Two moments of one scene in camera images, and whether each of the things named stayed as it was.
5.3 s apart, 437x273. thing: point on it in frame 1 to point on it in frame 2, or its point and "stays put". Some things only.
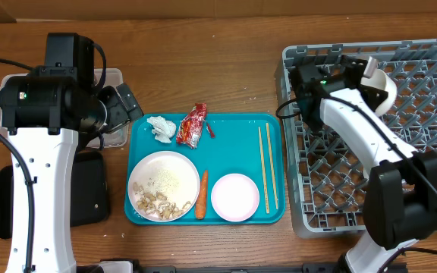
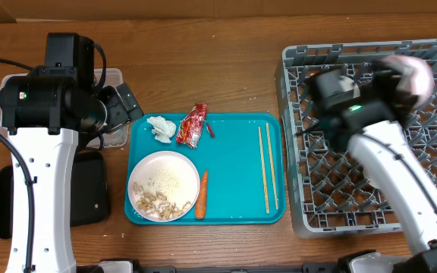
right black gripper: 369,94 to 400,105
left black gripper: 120,116 stays put
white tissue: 163,129 stays put
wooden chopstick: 263,171 stays put
